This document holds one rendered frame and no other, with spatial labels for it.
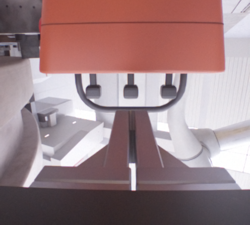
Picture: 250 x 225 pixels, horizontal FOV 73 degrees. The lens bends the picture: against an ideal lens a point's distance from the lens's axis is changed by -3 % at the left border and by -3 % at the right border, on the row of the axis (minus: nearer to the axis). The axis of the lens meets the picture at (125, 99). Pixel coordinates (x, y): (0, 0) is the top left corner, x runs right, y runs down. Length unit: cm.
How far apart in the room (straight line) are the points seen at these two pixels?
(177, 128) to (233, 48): 1284
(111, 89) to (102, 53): 328
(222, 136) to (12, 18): 131
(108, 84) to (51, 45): 329
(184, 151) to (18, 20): 118
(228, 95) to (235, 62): 219
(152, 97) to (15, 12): 245
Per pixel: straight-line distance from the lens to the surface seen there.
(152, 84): 313
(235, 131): 86
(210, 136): 84
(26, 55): 144
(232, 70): 1350
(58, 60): 19
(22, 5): 134
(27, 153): 150
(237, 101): 1394
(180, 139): 64
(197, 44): 19
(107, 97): 354
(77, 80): 32
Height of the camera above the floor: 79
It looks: 16 degrees up
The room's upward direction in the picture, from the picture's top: 180 degrees clockwise
